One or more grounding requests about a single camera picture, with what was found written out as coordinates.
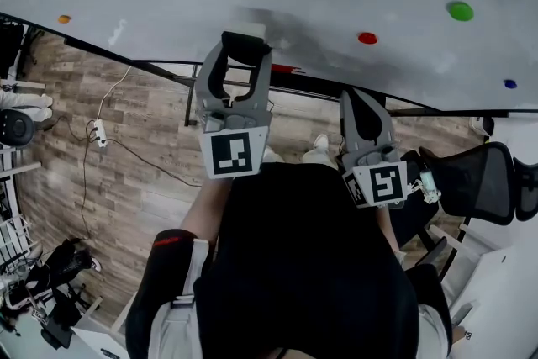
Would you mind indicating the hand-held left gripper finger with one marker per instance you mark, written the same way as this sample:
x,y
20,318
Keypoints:
x,y
208,80
261,80

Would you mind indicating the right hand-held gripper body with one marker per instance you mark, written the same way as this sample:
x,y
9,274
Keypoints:
x,y
378,181

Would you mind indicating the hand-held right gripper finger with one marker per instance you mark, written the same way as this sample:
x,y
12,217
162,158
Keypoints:
x,y
384,126
351,130

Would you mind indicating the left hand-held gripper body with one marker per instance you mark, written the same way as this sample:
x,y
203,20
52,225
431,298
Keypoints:
x,y
233,147

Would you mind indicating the black and white object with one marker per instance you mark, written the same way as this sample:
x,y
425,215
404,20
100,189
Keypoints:
x,y
246,46

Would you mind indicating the person's left forearm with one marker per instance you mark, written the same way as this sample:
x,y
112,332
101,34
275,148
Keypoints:
x,y
206,206

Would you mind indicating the person's right forearm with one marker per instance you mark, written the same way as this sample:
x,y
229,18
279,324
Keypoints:
x,y
388,227

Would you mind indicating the red plastic clip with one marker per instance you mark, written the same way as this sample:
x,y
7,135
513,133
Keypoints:
x,y
286,68

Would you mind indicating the person's right white shoe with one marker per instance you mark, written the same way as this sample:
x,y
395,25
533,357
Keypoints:
x,y
321,142

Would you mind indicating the person's white shoe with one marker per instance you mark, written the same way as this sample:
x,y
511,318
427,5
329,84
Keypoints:
x,y
271,155
321,142

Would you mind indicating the person's left white shoe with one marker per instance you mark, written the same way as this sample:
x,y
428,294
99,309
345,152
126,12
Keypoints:
x,y
271,155

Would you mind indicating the person's right leg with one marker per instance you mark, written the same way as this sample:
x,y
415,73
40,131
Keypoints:
x,y
316,159

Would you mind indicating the red round magnet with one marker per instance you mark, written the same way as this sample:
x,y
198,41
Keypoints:
x,y
367,38

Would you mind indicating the black mesh office chair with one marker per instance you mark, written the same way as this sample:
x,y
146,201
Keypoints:
x,y
479,181

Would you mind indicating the white power strip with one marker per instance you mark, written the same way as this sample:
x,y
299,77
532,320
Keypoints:
x,y
101,133

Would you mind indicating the blue round magnet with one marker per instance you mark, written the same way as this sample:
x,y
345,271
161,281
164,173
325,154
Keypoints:
x,y
510,83

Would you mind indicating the white cabinet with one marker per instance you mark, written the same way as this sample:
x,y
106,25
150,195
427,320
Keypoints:
x,y
519,126

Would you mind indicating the green round magnet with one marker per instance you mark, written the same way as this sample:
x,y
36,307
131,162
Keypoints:
x,y
460,11

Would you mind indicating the black arm sleeve red print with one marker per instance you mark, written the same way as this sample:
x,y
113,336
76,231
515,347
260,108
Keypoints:
x,y
159,277

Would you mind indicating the orange round magnet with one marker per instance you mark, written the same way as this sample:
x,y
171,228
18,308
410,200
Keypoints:
x,y
64,19

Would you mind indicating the white desk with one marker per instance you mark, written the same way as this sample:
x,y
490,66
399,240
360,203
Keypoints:
x,y
504,286
96,344

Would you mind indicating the person's white vest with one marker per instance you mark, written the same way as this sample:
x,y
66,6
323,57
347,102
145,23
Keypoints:
x,y
168,332

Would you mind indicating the black backpack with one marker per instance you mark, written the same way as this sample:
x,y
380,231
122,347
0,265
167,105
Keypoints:
x,y
63,260

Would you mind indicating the white metal rack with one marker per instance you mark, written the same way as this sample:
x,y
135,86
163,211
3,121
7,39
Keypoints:
x,y
12,231

